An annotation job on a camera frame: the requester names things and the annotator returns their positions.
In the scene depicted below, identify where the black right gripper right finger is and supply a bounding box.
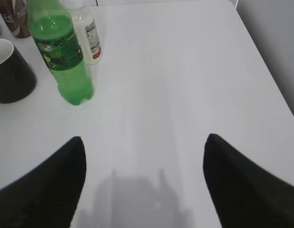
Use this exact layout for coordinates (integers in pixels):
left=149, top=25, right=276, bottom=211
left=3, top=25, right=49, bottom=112
left=203, top=133, right=294, bottom=228

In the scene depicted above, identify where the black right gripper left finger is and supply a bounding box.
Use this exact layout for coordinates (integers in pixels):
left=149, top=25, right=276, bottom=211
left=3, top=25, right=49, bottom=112
left=0, top=136, right=86, bottom=228

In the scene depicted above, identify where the green sprite bottle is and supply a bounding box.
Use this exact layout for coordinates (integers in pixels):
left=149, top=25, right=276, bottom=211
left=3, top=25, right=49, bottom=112
left=27, top=0, right=95, bottom=105

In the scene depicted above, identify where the black mug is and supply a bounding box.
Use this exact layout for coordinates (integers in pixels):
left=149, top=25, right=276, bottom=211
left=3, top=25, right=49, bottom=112
left=0, top=38, right=37, bottom=104

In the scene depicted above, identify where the brown coffee bottle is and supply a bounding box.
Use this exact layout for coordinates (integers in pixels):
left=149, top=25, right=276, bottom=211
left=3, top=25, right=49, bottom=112
left=0, top=0, right=31, bottom=38

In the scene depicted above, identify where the white milk bottle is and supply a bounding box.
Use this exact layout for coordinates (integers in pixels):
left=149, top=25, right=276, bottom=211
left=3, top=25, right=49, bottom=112
left=62, top=0, right=102, bottom=65

